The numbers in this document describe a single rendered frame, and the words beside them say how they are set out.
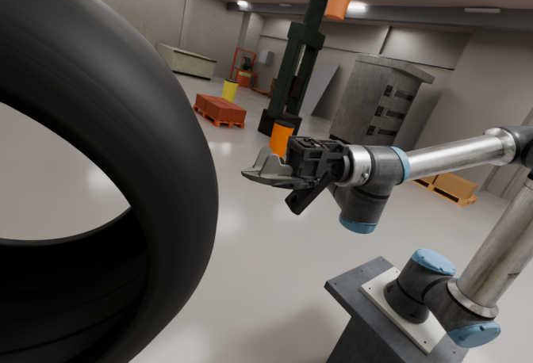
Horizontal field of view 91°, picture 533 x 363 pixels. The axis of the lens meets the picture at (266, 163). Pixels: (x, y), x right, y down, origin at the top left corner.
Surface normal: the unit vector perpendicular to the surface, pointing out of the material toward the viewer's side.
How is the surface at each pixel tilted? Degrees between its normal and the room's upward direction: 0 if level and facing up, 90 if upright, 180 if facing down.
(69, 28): 49
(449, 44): 90
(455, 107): 90
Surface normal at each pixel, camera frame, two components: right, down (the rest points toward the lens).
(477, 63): -0.77, 0.00
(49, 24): 0.69, -0.29
